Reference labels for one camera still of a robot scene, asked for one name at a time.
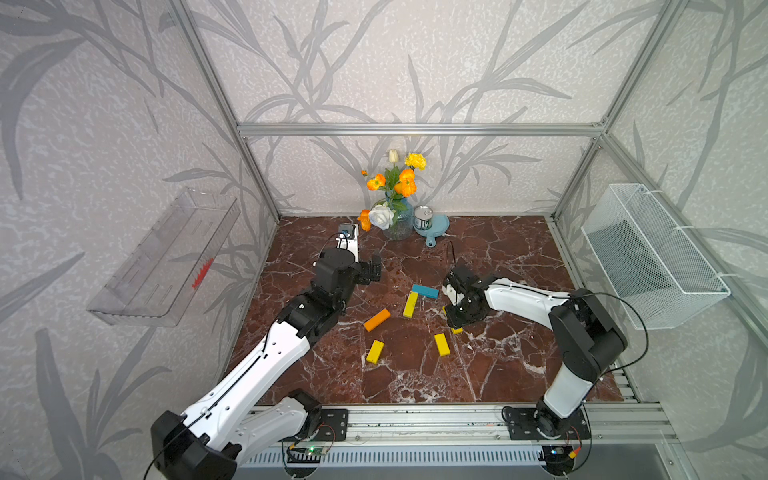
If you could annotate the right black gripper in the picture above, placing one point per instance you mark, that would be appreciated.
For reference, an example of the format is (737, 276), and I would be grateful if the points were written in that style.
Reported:
(453, 322)

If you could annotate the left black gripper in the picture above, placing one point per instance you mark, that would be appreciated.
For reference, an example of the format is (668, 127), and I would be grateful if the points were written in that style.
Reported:
(365, 276)

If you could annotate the teal long block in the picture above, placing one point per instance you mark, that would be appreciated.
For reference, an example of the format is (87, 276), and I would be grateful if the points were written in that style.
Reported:
(428, 292)

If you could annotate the orange block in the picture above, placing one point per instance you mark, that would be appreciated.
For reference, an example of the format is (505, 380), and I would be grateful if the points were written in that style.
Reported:
(377, 320)

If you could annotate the yellow block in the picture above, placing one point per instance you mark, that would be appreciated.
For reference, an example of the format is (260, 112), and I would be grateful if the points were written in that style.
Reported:
(410, 304)
(442, 345)
(375, 352)
(454, 330)

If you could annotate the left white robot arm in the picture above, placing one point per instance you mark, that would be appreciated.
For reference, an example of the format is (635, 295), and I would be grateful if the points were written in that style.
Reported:
(300, 324)

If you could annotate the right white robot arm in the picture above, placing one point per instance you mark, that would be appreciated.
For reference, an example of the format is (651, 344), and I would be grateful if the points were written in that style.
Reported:
(587, 336)

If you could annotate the flower bouquet in vase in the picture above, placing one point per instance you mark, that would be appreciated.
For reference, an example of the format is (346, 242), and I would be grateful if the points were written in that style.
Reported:
(393, 214)

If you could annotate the metal tin can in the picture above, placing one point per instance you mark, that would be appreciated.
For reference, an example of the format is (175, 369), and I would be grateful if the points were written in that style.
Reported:
(423, 217)

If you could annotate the light blue dish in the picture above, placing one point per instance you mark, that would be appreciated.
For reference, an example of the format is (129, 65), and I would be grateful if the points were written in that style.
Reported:
(438, 228)

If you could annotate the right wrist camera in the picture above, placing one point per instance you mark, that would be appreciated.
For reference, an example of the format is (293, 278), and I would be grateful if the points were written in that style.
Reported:
(453, 295)

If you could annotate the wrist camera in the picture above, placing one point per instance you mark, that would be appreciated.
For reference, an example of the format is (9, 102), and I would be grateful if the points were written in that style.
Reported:
(453, 295)
(347, 238)

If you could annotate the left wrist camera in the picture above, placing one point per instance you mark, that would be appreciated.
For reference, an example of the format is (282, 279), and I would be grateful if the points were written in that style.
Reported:
(347, 238)

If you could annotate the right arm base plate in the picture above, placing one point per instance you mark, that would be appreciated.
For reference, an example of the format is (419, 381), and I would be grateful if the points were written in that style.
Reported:
(540, 423)

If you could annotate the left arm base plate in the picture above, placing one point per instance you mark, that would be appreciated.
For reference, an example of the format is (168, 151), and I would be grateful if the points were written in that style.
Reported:
(332, 426)

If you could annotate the aluminium front rail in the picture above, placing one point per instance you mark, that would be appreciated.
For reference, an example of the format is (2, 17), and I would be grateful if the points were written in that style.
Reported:
(428, 424)

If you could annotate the white wire wall basket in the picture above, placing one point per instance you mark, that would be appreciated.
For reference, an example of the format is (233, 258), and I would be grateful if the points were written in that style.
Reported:
(650, 260)

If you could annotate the clear plastic wall tray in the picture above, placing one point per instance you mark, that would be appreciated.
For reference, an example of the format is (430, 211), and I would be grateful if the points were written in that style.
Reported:
(157, 282)

